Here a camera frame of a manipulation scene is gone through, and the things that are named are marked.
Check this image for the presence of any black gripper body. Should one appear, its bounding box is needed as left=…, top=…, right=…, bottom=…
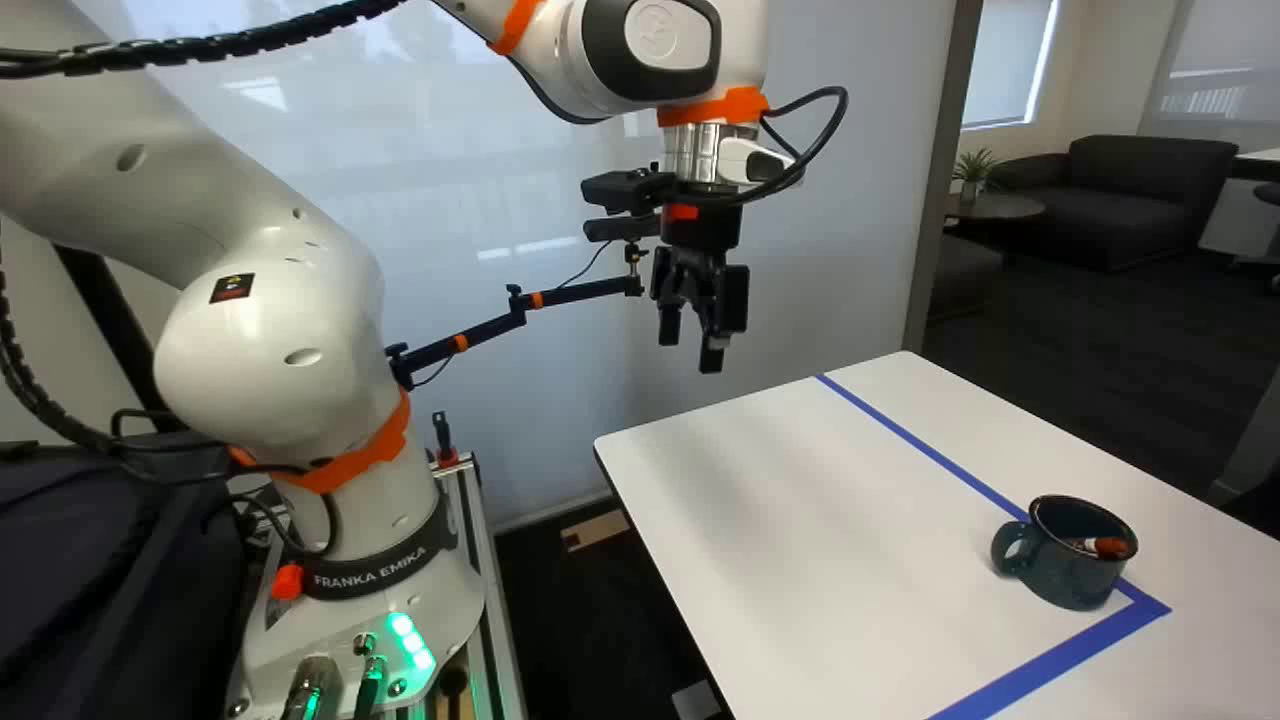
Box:
left=645, top=195, right=758, bottom=339

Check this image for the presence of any brown cardboard piece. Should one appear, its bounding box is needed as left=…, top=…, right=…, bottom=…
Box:
left=557, top=509, right=636, bottom=559

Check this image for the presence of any long blue tape strip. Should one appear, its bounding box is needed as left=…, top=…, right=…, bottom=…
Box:
left=812, top=370, right=1178, bottom=618

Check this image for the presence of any small green potted plant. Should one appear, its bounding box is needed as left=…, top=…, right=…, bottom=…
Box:
left=948, top=142, right=999, bottom=202

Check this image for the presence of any round dark side table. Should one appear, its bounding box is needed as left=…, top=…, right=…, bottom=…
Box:
left=948, top=193, right=1054, bottom=252

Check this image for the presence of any dark blue ceramic mug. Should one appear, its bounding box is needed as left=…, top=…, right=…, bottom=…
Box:
left=990, top=491, right=1140, bottom=616

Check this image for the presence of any black sofa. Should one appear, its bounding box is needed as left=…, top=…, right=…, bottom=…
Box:
left=990, top=130, right=1244, bottom=280

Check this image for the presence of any short blue tape strip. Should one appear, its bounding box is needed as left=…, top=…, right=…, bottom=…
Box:
left=927, top=601, right=1178, bottom=720

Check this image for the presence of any black diagonal pole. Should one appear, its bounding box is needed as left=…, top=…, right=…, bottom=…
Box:
left=52, top=243, right=184, bottom=436

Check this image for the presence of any black fabric bag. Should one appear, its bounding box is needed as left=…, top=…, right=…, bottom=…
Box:
left=0, top=436, right=278, bottom=720

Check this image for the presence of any black external camera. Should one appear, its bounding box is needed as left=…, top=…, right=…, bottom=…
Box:
left=580, top=210, right=670, bottom=248

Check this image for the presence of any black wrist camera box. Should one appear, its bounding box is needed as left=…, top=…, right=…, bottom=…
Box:
left=575, top=164, right=745, bottom=218

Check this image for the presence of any black articulated camera mount arm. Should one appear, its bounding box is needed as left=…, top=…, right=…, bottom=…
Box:
left=381, top=271, right=650, bottom=397

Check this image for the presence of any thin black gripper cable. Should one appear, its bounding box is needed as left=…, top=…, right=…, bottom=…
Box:
left=749, top=82, right=858, bottom=209

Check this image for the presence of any black corrugated cable conduit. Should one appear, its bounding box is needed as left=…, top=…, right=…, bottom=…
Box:
left=0, top=0, right=409, bottom=461

